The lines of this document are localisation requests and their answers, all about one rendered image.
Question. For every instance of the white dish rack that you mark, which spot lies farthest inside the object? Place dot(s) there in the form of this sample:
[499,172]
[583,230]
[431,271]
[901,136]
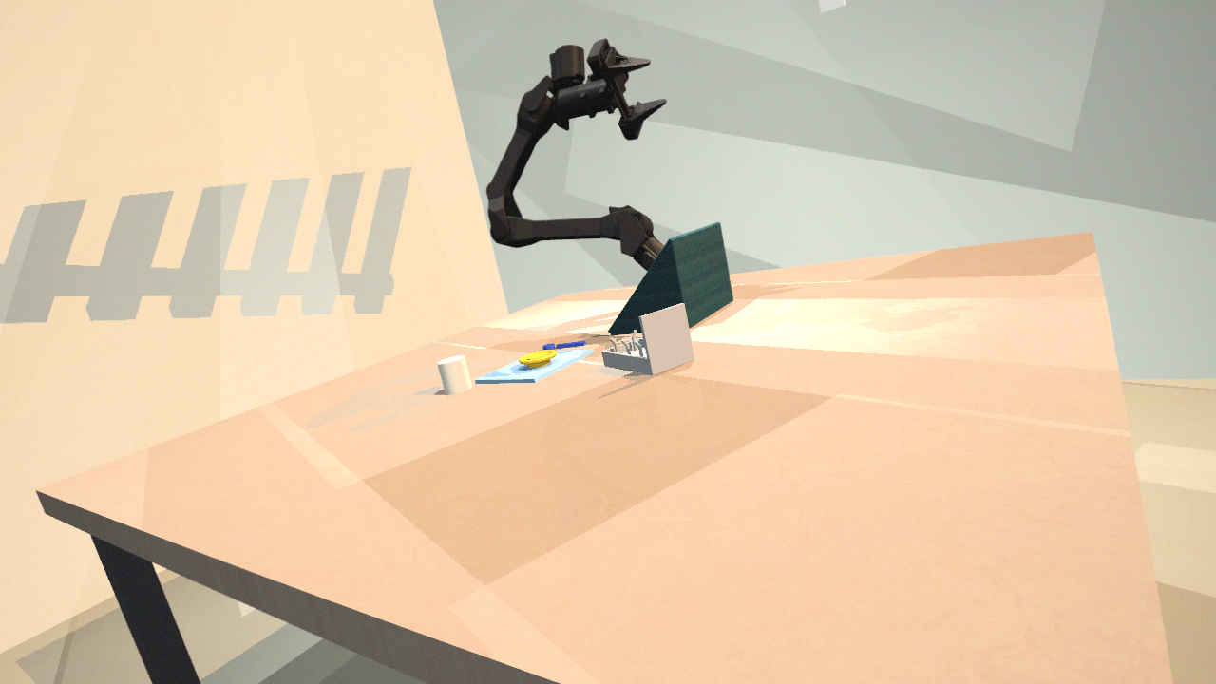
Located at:
[666,343]

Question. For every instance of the yellow plate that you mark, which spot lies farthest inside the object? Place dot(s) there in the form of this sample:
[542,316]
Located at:
[538,358]

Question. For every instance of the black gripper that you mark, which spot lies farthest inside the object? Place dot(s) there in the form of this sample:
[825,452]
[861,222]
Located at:
[602,95]

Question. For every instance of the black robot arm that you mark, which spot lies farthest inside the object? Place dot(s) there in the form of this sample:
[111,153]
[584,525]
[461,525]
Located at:
[536,114]

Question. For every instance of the blue spoon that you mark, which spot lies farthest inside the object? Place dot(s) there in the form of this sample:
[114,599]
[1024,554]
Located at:
[563,345]

